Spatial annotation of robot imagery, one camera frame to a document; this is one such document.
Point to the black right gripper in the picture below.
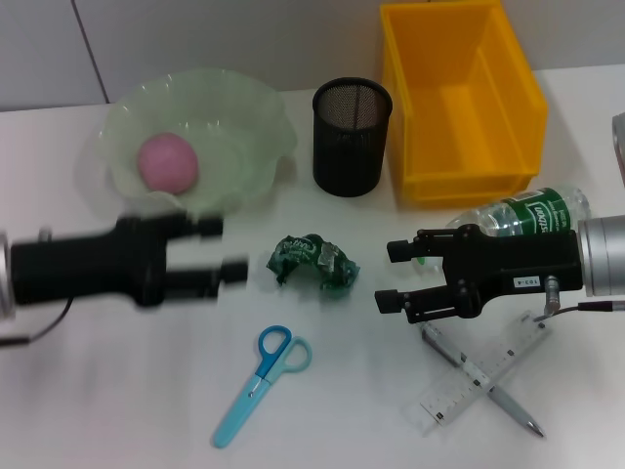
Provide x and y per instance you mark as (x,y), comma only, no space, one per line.
(517,259)

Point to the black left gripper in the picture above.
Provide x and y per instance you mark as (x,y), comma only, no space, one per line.
(88,268)

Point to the green plastic wrapper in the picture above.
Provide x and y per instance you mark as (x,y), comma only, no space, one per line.
(312,264)

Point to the pink peach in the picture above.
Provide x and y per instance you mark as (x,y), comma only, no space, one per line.
(168,163)

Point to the blue scissors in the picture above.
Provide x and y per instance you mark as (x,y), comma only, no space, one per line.
(244,400)

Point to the clear water bottle green label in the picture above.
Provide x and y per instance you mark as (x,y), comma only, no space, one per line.
(537,215)

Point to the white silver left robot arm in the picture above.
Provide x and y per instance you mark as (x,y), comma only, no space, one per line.
(5,278)

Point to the green glass fruit plate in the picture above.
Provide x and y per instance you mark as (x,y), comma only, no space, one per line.
(234,146)

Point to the black mesh pen holder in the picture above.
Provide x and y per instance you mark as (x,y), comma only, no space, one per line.
(349,156)

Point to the transparent plastic ruler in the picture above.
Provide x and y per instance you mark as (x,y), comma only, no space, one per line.
(459,396)

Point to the silver ballpoint pen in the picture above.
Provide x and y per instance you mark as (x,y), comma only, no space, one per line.
(512,408)

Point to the yellow plastic bin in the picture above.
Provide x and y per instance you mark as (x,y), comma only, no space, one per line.
(464,122)

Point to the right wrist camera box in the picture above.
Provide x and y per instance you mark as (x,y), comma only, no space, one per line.
(620,146)

